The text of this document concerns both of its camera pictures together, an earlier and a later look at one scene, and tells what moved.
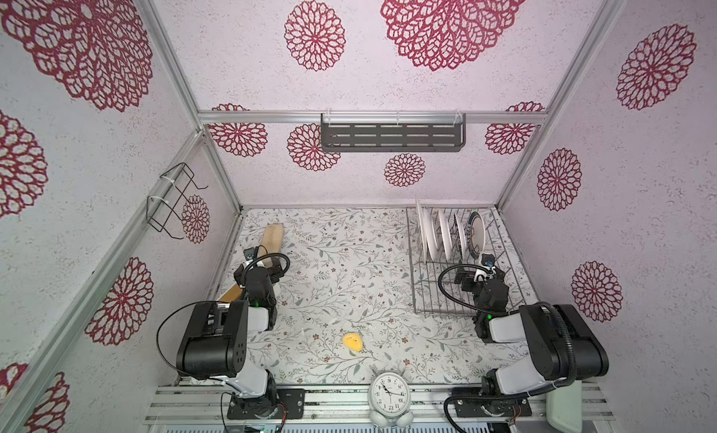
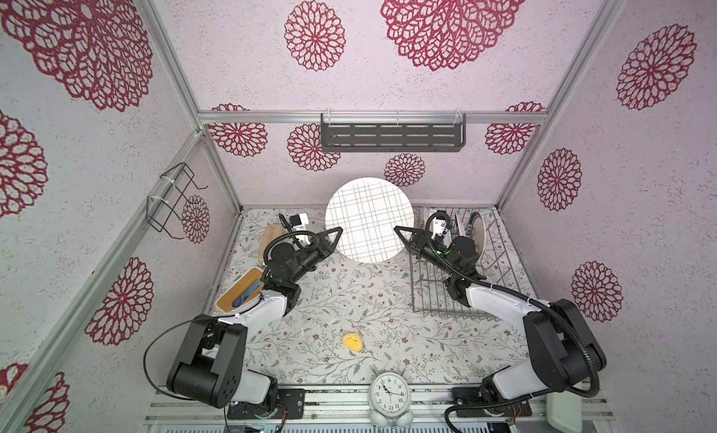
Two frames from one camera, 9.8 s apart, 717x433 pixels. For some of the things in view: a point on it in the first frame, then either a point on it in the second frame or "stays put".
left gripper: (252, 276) → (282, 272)
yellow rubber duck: (353, 341) stays put
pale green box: (564, 407) stays put
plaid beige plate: (420, 220) → (367, 209)
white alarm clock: (389, 396) stays put
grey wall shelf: (393, 132) stays put
